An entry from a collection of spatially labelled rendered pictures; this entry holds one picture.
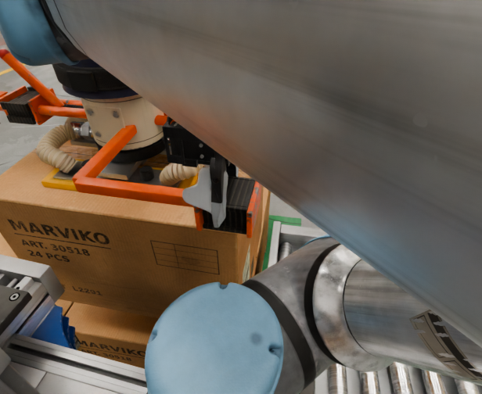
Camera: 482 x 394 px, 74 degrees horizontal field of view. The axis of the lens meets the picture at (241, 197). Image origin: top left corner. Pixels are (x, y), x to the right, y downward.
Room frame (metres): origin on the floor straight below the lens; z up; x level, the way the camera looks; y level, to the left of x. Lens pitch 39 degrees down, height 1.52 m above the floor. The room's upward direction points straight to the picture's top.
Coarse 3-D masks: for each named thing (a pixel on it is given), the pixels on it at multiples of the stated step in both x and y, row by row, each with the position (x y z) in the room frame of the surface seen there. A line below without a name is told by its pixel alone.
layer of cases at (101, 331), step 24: (264, 192) 1.22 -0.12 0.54; (264, 216) 1.07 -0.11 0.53; (0, 240) 0.91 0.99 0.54; (264, 240) 1.19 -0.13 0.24; (72, 312) 0.58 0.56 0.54; (96, 312) 0.58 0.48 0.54; (120, 312) 0.58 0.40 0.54; (96, 336) 0.50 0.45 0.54; (120, 336) 0.50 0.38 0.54; (144, 336) 0.50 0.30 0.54; (120, 360) 0.50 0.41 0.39; (144, 360) 0.48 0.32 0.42
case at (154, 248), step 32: (32, 160) 0.69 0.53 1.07; (160, 160) 0.69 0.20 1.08; (0, 192) 0.56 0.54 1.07; (32, 192) 0.56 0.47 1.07; (64, 192) 0.56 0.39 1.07; (0, 224) 0.55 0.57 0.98; (32, 224) 0.53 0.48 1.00; (64, 224) 0.51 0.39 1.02; (96, 224) 0.50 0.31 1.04; (128, 224) 0.48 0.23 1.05; (160, 224) 0.47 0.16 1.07; (192, 224) 0.46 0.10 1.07; (256, 224) 0.69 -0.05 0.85; (32, 256) 0.55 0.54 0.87; (64, 256) 0.53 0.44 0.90; (96, 256) 0.51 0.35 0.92; (128, 256) 0.49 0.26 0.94; (160, 256) 0.47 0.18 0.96; (192, 256) 0.46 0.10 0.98; (224, 256) 0.44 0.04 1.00; (64, 288) 0.54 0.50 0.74; (96, 288) 0.52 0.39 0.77; (128, 288) 0.50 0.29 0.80; (160, 288) 0.48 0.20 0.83
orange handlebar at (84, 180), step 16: (0, 96) 0.76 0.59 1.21; (48, 112) 0.70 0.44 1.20; (64, 112) 0.69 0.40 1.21; (80, 112) 0.68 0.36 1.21; (128, 128) 0.59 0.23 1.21; (112, 144) 0.53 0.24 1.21; (96, 160) 0.48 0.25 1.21; (80, 176) 0.43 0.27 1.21; (96, 176) 0.46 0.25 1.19; (96, 192) 0.41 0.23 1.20; (112, 192) 0.40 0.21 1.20; (128, 192) 0.39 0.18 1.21; (144, 192) 0.39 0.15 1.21; (160, 192) 0.39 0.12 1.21; (176, 192) 0.39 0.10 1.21
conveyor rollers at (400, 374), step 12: (288, 252) 0.84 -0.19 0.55; (336, 372) 0.39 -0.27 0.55; (360, 372) 0.40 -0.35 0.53; (372, 372) 0.39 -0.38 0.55; (396, 372) 0.39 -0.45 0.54; (408, 372) 0.40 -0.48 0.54; (432, 372) 0.39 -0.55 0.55; (336, 384) 0.36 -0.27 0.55; (372, 384) 0.36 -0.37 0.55; (396, 384) 0.37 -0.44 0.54; (408, 384) 0.36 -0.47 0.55; (432, 384) 0.36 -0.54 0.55; (456, 384) 0.37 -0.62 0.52; (468, 384) 0.36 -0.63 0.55
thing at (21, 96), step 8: (24, 88) 0.78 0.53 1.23; (32, 88) 0.78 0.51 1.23; (8, 96) 0.73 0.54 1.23; (16, 96) 0.75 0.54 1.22; (24, 96) 0.75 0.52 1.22; (32, 96) 0.75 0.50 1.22; (40, 96) 0.72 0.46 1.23; (0, 104) 0.70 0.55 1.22; (8, 104) 0.69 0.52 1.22; (16, 104) 0.69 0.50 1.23; (24, 104) 0.69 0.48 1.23; (32, 104) 0.69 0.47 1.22; (40, 104) 0.71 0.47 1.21; (48, 104) 0.74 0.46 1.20; (8, 112) 0.71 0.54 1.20; (16, 112) 0.70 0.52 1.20; (24, 112) 0.70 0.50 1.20; (32, 112) 0.69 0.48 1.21; (16, 120) 0.69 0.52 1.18; (24, 120) 0.69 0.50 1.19; (32, 120) 0.68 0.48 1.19; (40, 120) 0.70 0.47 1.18
